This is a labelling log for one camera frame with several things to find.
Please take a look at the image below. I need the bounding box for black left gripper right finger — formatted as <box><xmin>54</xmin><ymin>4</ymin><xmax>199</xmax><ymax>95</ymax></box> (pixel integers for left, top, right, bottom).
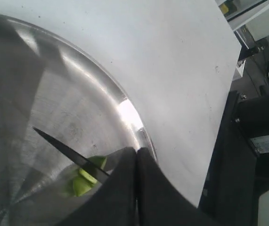
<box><xmin>136</xmin><ymin>148</ymin><xmax>219</xmax><ymax>226</ymax></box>

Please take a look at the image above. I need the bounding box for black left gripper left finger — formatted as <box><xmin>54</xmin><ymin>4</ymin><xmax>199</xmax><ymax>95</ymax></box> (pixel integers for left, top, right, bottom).
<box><xmin>61</xmin><ymin>147</ymin><xmax>136</xmax><ymax>226</ymax></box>

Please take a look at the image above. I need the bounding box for green vegetable piece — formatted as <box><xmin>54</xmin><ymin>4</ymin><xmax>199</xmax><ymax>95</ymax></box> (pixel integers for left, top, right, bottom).
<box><xmin>61</xmin><ymin>167</ymin><xmax>98</xmax><ymax>197</ymax></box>

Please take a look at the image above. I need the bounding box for black serrated knife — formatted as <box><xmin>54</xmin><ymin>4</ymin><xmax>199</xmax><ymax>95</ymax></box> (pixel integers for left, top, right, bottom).
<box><xmin>32</xmin><ymin>127</ymin><xmax>109</xmax><ymax>183</ymax></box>

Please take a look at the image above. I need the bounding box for round steel plate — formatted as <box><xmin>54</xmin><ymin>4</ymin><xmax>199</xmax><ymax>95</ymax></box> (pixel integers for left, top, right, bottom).
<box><xmin>0</xmin><ymin>15</ymin><xmax>156</xmax><ymax>226</ymax></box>

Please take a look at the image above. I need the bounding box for background lab equipment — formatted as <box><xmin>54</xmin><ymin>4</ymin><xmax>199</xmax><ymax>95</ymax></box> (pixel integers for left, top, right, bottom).
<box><xmin>216</xmin><ymin>0</ymin><xmax>269</xmax><ymax>98</ymax></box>

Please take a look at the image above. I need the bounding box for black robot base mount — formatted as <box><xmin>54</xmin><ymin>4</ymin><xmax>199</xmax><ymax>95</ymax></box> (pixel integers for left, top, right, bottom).
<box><xmin>198</xmin><ymin>91</ymin><xmax>269</xmax><ymax>226</ymax></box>

